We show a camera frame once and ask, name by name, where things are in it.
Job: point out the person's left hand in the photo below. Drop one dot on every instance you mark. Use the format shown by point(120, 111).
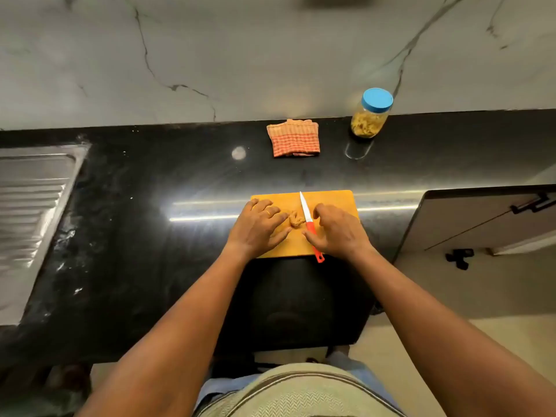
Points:
point(254, 230)

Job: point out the person's right hand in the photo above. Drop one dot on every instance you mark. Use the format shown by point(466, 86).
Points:
point(341, 234)

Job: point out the knobby ginger piece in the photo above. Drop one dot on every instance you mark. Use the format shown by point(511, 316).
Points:
point(297, 220)

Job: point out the blue-lidded plastic jar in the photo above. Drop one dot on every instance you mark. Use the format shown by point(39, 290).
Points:
point(383, 115)

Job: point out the person's left forearm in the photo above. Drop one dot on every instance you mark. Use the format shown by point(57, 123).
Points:
point(173, 343)

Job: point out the blue jar lid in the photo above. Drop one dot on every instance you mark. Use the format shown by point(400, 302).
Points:
point(377, 99)

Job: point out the wooden cutting board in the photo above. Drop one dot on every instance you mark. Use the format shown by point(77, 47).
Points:
point(334, 199)

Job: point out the orange checked cloth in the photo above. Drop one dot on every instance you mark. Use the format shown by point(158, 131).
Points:
point(293, 138)

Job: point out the beige cabinet door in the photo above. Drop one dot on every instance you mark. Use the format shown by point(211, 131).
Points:
point(469, 217)

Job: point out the beige patterned shirt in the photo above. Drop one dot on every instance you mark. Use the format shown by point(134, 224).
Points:
point(295, 395)

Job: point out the steel sink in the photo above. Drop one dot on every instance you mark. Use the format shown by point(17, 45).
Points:
point(30, 204)

